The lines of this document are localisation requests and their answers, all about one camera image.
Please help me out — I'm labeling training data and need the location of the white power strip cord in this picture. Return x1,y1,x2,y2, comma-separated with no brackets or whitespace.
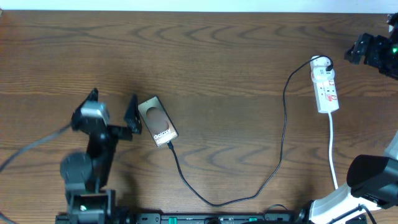
327,112,340,190

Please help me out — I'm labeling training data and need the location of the white power strip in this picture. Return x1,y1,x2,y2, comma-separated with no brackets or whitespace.
311,67,340,114

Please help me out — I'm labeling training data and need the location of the black left camera cable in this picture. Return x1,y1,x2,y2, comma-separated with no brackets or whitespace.
0,123,74,224

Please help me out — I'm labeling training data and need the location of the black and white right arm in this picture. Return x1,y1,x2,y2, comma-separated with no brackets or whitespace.
290,14,397,223

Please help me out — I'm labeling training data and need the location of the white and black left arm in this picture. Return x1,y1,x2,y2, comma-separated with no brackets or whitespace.
55,89,142,224

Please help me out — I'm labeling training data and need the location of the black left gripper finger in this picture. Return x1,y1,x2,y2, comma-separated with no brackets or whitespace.
124,94,142,134
75,88,98,112

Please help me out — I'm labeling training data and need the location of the black USB charging cable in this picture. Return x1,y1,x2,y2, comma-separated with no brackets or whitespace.
167,55,335,208

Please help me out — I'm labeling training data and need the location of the white USB charger adapter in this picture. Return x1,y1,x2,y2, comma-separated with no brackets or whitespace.
310,55,335,77

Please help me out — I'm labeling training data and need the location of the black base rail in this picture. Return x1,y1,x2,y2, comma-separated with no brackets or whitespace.
55,212,368,224

